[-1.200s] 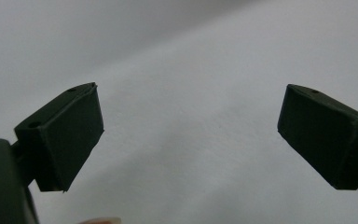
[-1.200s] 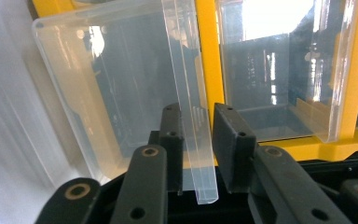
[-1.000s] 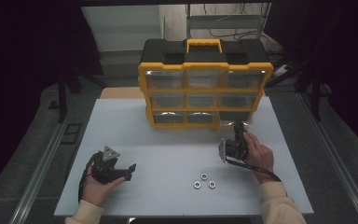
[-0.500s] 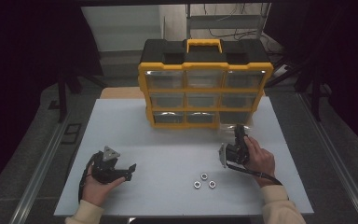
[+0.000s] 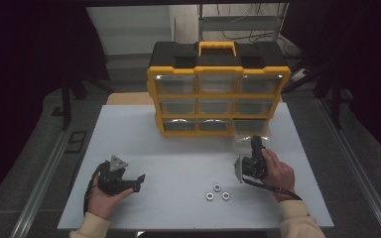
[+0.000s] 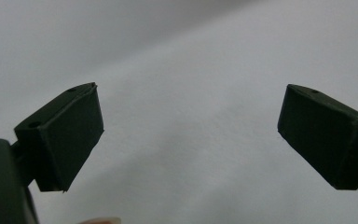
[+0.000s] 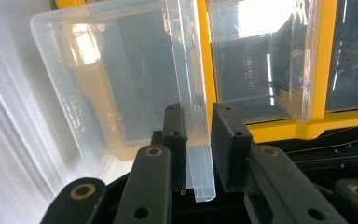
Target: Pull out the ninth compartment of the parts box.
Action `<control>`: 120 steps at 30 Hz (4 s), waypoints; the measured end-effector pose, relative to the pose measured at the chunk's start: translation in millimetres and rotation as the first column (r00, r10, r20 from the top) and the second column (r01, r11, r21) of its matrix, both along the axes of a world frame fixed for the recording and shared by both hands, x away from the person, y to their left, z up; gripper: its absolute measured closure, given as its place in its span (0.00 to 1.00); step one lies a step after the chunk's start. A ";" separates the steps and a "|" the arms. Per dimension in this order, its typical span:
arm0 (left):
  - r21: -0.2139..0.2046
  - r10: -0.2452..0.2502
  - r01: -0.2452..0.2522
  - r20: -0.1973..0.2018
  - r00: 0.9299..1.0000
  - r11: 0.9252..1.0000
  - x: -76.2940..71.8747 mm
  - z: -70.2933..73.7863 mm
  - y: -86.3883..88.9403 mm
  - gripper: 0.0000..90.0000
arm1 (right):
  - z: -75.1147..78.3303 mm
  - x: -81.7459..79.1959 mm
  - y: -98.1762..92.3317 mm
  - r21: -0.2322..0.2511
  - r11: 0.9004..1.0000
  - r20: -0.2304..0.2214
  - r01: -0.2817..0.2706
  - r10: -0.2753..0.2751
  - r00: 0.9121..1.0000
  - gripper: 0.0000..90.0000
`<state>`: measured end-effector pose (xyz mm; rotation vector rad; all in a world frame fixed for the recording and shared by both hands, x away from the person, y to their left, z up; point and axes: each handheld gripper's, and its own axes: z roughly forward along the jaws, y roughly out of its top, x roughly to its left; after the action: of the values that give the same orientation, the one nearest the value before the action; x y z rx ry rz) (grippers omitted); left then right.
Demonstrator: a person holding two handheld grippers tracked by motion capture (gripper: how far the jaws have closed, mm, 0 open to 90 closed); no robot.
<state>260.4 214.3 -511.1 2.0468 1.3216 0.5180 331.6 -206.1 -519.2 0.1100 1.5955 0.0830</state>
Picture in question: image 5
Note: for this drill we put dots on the wooden board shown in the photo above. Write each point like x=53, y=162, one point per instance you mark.
x=129, y=99

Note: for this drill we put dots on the black metal stand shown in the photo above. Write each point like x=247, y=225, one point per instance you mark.
x=66, y=105
x=335, y=99

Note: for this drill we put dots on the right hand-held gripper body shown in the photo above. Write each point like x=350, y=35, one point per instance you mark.
x=253, y=167

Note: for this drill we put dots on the grey metal shelf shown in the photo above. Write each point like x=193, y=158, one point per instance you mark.
x=241, y=23

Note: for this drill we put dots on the dark curtain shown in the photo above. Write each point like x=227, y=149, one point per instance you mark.
x=370, y=66
x=20, y=82

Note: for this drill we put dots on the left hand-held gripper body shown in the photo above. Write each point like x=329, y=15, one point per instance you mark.
x=109, y=181

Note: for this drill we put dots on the person's right hand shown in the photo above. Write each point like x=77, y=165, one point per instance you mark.
x=279, y=177

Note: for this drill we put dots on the aluminium rail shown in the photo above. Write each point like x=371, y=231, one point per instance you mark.
x=357, y=172
x=43, y=185

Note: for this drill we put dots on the person's left hand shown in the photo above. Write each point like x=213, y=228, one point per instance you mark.
x=101, y=205

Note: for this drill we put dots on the yellow and black organizer case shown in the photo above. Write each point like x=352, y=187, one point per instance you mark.
x=178, y=53

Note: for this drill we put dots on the set of clear drawers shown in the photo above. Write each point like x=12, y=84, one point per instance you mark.
x=215, y=82

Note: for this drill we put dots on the silver hex nut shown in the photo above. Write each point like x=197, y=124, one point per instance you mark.
x=209, y=196
x=226, y=195
x=217, y=187

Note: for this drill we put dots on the white power strip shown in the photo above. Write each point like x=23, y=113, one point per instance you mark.
x=298, y=75

